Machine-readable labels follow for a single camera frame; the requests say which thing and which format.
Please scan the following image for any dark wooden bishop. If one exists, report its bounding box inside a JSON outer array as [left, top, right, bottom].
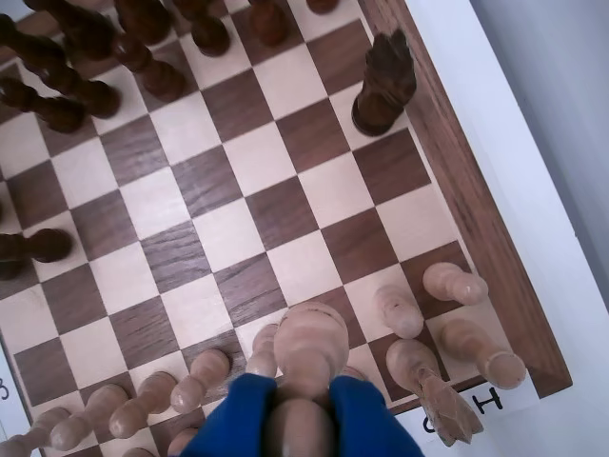
[[0, 12, 68, 85], [170, 0, 215, 23]]

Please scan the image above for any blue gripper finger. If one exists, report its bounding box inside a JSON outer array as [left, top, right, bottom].
[[327, 374, 427, 457], [179, 374, 278, 457]]

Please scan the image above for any dark wooden knight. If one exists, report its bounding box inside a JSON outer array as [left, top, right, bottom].
[[351, 29, 418, 137]]

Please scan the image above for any white paper strip with numbers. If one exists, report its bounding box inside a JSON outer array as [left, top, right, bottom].
[[0, 332, 32, 457]]

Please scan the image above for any dark wooden queen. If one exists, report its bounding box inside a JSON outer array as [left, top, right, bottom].
[[28, 0, 120, 63]]

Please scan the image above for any wooden chessboard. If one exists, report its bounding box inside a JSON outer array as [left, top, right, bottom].
[[0, 0, 575, 457]]

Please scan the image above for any light wooden rook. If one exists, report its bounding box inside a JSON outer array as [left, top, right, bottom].
[[440, 317, 528, 392]]

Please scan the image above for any light wooden pawn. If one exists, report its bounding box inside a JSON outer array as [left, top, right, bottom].
[[246, 323, 283, 382], [169, 348, 232, 414], [371, 284, 424, 340], [422, 263, 490, 306], [49, 383, 129, 452], [0, 407, 72, 457], [108, 370, 180, 440], [268, 303, 351, 457]]

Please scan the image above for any dark wooden king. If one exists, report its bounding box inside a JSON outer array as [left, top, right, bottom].
[[113, 0, 175, 47]]

